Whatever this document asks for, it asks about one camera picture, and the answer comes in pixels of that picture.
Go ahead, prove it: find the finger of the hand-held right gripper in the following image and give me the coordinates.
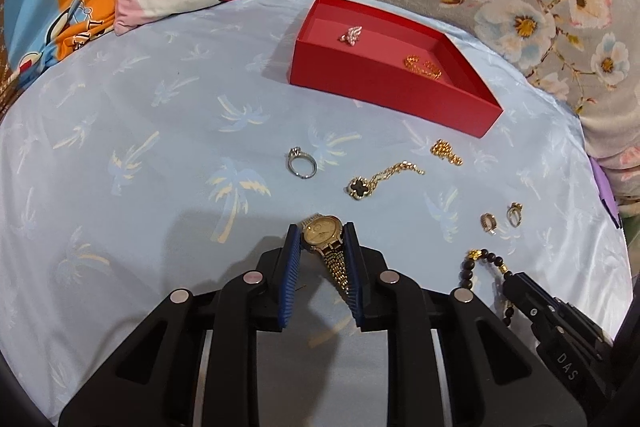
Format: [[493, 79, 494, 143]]
[[501, 272, 557, 324]]

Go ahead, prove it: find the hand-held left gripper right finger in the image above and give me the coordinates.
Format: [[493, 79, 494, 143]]
[[342, 222, 588, 427]]

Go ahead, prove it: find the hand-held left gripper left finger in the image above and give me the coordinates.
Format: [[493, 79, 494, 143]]
[[57, 223, 303, 427]]

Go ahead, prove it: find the dark bead bracelet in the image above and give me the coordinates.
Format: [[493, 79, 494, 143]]
[[459, 248, 516, 325]]

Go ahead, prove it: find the gold wrist watch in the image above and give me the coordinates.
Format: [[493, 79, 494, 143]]
[[298, 214, 351, 308]]

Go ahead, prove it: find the black clover gold chain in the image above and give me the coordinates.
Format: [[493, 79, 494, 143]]
[[345, 161, 426, 202]]

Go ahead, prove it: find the silver stone ring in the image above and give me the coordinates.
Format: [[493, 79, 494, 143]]
[[286, 147, 317, 180]]

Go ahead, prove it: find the small gold chain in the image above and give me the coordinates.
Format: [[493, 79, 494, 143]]
[[431, 139, 464, 166]]

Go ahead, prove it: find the red jewelry box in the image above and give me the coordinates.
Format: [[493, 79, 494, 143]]
[[289, 0, 503, 139]]

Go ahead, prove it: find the purple cloth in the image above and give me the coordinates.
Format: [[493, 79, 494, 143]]
[[590, 157, 623, 228]]

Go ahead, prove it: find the gold cuff bracelet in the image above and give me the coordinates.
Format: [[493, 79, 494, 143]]
[[404, 54, 442, 80]]

